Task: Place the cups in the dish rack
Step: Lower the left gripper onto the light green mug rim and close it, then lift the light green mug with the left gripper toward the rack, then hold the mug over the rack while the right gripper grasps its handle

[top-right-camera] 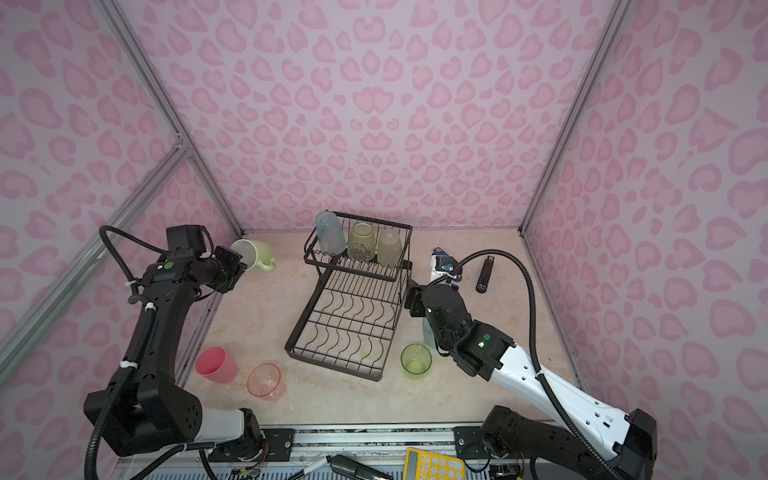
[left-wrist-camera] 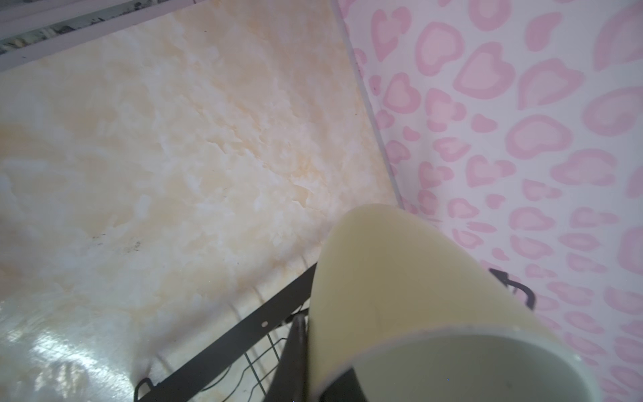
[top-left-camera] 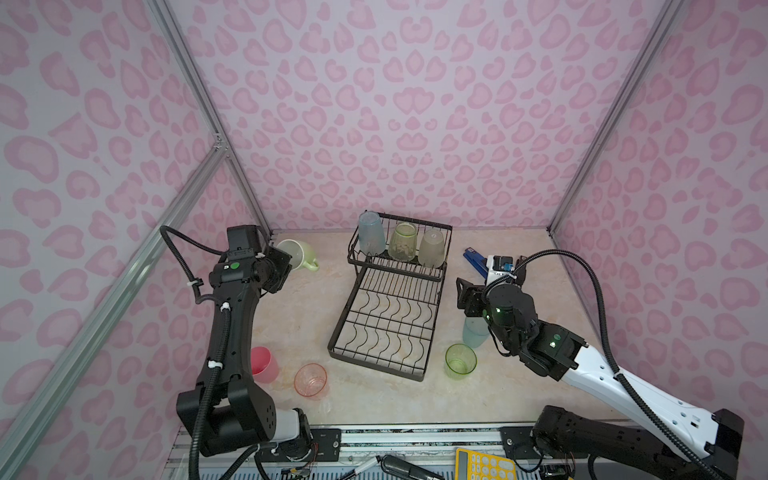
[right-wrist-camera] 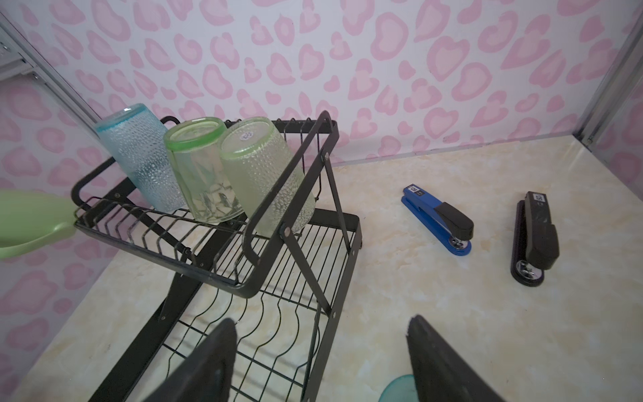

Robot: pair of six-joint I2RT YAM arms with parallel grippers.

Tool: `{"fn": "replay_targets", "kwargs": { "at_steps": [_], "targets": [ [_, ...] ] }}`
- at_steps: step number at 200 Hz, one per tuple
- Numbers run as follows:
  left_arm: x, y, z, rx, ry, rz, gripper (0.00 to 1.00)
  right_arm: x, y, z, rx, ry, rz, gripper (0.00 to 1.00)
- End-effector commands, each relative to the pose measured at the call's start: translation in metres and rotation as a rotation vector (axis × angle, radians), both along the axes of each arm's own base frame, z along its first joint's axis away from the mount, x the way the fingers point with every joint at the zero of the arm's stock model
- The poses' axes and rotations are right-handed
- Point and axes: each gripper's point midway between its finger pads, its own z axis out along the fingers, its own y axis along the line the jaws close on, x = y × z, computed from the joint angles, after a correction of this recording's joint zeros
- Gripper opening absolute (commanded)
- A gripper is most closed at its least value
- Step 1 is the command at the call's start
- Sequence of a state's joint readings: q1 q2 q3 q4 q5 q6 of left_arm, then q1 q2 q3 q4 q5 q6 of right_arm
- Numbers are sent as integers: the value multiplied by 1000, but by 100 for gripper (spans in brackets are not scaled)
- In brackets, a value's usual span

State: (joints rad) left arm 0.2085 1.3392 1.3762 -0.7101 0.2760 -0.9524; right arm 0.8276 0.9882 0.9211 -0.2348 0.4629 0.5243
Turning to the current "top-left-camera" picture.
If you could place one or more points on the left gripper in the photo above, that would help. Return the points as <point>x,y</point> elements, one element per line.
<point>283,260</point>

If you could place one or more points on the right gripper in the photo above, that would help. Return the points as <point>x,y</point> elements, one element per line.
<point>474,293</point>

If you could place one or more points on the white mug green handle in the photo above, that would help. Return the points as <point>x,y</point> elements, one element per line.
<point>303,255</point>

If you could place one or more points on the pale green frosted cup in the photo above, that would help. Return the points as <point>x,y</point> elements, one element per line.
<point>431,252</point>

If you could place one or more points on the teal textured plastic cup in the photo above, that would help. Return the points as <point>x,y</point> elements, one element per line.
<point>372,239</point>

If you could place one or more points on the light green transparent cup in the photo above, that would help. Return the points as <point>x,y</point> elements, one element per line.
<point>403,242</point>

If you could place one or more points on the teal cup near right arm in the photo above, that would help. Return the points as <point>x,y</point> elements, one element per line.
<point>475,332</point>

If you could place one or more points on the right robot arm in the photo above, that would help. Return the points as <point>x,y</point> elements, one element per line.
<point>671,439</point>

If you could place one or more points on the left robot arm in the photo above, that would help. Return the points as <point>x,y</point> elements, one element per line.
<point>227,410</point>

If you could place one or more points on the blue stapler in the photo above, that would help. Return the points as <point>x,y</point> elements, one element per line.
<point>477,261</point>

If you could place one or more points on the bright green transparent cup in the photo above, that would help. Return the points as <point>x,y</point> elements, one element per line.
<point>460,361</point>

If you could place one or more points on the solid pink plastic cup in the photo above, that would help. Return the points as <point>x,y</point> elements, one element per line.
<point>264,366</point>

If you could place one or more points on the pink transparent cup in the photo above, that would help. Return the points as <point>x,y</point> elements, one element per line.
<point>311,381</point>

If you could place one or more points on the yellow calculator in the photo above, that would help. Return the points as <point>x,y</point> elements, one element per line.
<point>472,465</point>

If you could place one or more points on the black marker pen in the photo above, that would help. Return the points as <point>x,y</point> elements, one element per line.
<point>394,466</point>

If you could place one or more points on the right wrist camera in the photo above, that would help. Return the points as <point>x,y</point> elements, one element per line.
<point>499,266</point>

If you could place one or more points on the black wire dish rack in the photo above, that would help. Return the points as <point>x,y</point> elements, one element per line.
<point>389,320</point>

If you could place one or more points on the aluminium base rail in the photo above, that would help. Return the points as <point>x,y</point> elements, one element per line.
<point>436,447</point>

